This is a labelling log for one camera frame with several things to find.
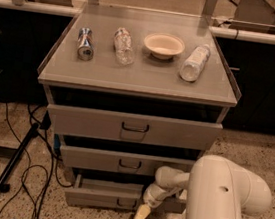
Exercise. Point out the grey middle drawer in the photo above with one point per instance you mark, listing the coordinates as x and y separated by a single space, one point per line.
123 157

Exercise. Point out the beige paper bowl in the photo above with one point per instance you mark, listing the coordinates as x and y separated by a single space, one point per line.
164 46

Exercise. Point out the grey top drawer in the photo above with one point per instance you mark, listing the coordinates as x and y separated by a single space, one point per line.
112 116

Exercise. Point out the clear crumpled plastic bottle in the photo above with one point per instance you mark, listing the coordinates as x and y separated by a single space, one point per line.
123 46

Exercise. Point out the blue silver soda can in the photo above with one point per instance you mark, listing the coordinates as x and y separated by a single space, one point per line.
85 44

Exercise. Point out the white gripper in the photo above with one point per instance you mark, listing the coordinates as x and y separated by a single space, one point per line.
151 197

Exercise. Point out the black power adapter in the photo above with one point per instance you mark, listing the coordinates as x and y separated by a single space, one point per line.
46 122

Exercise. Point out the grey drawer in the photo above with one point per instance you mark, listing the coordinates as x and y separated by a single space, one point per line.
123 157
112 116
90 193

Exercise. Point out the grey bottom drawer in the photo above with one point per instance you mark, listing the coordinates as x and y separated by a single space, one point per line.
90 193

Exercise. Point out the white labelled plastic bottle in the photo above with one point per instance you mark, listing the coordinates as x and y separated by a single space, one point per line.
193 66

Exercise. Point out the black floor bar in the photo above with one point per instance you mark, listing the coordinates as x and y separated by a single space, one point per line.
15 157

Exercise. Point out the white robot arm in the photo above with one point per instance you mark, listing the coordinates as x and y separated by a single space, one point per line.
217 188

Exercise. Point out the white counter rail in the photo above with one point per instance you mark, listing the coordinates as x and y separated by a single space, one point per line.
66 11

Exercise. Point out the grey drawer cabinet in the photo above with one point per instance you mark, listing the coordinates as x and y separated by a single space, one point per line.
215 89

